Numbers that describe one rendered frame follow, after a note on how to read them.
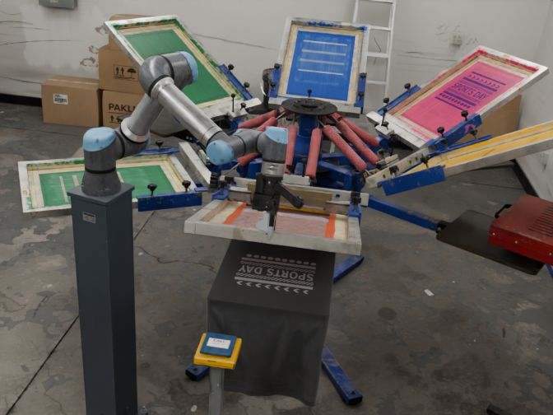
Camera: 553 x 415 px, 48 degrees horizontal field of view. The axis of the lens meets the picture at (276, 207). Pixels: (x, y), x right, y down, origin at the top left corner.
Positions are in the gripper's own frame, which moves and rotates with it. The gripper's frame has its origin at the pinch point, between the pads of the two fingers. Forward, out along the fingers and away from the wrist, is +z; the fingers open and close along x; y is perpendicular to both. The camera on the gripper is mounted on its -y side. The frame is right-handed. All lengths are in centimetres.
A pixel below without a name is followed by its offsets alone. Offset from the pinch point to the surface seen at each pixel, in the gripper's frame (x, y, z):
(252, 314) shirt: -13.0, 5.2, 32.7
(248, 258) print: -42.6, 12.5, 20.3
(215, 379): 11.9, 12.3, 46.9
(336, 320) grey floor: -165, -30, 85
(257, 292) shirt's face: -20.2, 5.0, 26.6
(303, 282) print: -31.4, -11.0, 23.5
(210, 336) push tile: 10.8, 15.4, 33.1
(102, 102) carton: -430, 229, -19
